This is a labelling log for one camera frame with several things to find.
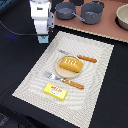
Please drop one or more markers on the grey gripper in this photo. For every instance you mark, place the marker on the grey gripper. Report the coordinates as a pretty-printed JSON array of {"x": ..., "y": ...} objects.
[{"x": 43, "y": 25}]

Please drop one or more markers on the orange bread loaf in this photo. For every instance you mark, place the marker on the orange bread loaf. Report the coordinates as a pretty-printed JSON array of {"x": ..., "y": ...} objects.
[{"x": 71, "y": 64}]

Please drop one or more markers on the yellow butter box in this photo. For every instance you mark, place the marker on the yellow butter box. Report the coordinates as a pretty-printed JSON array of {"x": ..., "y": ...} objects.
[{"x": 55, "y": 91}]

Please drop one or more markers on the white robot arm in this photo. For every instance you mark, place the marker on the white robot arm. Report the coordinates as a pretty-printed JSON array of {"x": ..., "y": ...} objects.
[{"x": 42, "y": 15}]

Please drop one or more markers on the pink serving board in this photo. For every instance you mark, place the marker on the pink serving board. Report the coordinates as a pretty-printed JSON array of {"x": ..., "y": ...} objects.
[{"x": 107, "y": 26}]

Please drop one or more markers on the dark grey saucepan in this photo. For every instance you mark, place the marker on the dark grey saucepan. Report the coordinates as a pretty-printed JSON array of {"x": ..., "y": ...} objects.
[{"x": 66, "y": 11}]

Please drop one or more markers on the dark grey stock pot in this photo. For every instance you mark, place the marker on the dark grey stock pot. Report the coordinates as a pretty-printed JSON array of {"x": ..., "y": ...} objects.
[{"x": 92, "y": 12}]

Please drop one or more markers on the round wooden plate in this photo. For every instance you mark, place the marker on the round wooden plate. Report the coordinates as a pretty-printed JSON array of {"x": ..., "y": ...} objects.
[{"x": 63, "y": 72}]

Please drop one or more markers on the beige bowl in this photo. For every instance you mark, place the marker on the beige bowl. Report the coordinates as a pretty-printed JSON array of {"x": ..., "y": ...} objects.
[{"x": 122, "y": 15}]

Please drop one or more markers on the beige woven placemat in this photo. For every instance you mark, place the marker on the beige woven placemat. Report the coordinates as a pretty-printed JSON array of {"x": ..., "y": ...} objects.
[{"x": 78, "y": 106}]

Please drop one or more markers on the wooden handled knife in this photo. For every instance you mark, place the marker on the wooden handled knife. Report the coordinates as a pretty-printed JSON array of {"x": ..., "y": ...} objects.
[{"x": 79, "y": 56}]

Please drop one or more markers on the wooden handled fork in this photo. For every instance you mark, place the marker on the wooden handled fork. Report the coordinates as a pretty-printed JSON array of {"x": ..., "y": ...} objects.
[{"x": 66, "y": 81}]

